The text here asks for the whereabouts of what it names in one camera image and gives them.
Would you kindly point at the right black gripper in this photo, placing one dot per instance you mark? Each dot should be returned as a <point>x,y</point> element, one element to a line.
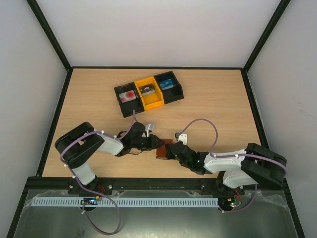
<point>172,149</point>

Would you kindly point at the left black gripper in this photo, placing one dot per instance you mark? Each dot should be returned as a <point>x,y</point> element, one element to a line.
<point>152,143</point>

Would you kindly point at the brown leather card holder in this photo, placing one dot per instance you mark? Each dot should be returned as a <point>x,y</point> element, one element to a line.
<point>162,152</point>

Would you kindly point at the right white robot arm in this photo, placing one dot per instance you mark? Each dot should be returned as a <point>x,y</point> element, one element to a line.
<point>250,166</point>

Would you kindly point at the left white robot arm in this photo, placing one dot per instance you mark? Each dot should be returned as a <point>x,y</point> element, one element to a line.
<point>79,144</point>

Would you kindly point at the red white card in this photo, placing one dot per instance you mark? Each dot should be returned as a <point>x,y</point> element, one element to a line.
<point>127,96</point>

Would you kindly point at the grey vip card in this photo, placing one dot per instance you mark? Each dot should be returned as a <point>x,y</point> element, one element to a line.
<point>147,89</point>

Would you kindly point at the blue card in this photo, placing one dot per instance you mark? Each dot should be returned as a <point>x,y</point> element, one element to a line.
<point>166,84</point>

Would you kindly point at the left black bin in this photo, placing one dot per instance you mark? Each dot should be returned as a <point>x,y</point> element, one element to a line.
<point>128,107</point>

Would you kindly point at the black bin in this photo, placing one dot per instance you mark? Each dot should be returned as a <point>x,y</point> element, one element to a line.
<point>128,107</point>
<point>172,94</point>

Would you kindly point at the yellow middle bin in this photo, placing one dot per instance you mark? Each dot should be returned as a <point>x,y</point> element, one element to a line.
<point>153,100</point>

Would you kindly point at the right black bin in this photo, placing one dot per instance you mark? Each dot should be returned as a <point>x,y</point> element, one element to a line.
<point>172,94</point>

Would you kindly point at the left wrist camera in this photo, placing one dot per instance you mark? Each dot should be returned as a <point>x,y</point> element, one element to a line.
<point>149,128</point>

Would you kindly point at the light blue cable duct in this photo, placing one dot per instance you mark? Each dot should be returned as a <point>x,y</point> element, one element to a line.
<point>125,202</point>

